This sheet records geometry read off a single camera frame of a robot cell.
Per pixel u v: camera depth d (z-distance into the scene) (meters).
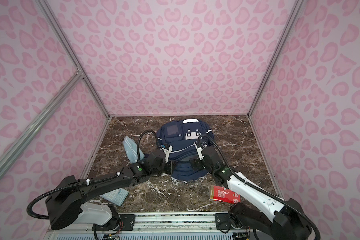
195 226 0.72
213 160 0.59
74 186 0.44
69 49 0.82
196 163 0.72
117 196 0.80
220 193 0.82
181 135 1.00
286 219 0.39
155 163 0.62
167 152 0.74
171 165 0.71
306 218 0.38
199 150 0.71
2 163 0.52
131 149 0.97
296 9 0.69
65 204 0.41
